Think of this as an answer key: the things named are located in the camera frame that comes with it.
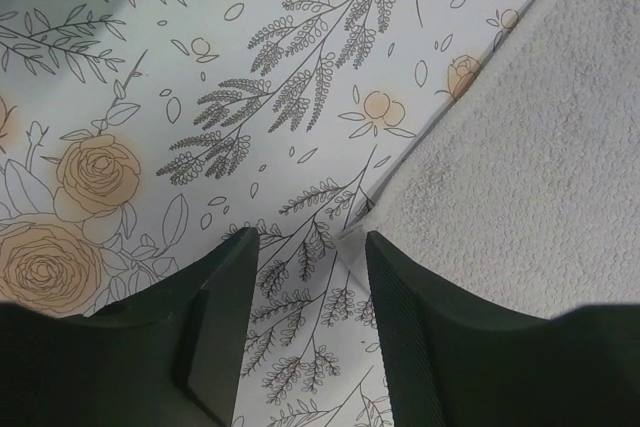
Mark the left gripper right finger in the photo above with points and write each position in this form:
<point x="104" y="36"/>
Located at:
<point x="452" y="358"/>

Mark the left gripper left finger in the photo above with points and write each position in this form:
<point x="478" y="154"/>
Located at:
<point x="169" y="355"/>

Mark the grey towel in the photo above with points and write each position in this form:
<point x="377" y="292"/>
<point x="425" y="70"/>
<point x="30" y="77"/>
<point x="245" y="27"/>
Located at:
<point x="526" y="191"/>

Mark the floral table mat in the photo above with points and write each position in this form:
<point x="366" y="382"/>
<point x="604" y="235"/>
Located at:
<point x="139" y="135"/>

